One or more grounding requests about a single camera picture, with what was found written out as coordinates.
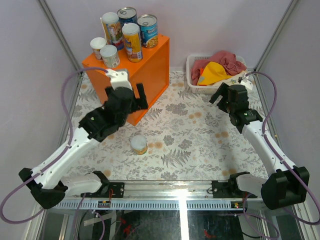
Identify yellow can white lid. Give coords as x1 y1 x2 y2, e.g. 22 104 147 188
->
130 135 148 155

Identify green can white lid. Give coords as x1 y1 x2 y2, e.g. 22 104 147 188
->
100 44 120 69

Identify small cup white lid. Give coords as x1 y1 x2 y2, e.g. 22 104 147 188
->
90 37 107 60

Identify tall yellow canister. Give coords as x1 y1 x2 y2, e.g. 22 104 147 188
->
122 23 143 63

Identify blue cup white lid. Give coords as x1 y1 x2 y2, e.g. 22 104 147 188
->
101 12 124 51

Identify light blue soup can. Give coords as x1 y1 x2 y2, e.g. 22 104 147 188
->
137 14 159 49

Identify dark blue tin can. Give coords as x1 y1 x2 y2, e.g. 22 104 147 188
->
117 6 138 27

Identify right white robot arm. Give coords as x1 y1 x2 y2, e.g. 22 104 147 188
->
210 83 310 210

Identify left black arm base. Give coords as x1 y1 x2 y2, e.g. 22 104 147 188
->
80 170 125 199

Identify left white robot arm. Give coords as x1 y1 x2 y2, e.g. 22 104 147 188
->
18 83 149 210

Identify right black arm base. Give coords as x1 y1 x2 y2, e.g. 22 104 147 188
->
207 171 266 199

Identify cream printed cloth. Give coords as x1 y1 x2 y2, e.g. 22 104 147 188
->
210 71 248 89

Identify yellow cloth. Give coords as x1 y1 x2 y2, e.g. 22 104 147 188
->
197 61 232 86

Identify pink cloth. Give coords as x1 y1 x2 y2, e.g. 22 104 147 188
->
191 50 247 85

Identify orange box cabinet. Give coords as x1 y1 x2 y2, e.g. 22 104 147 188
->
82 34 170 126

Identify white plastic basket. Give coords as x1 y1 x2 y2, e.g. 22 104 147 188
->
186 54 247 94

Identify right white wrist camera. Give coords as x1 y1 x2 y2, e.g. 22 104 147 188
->
238 76 254 91

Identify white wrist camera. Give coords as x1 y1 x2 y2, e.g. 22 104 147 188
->
106 68 133 91
238 76 254 91

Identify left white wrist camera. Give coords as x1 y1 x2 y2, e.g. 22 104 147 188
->
106 68 133 91

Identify aluminium front rail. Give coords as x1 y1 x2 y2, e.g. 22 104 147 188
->
54 180 267 211

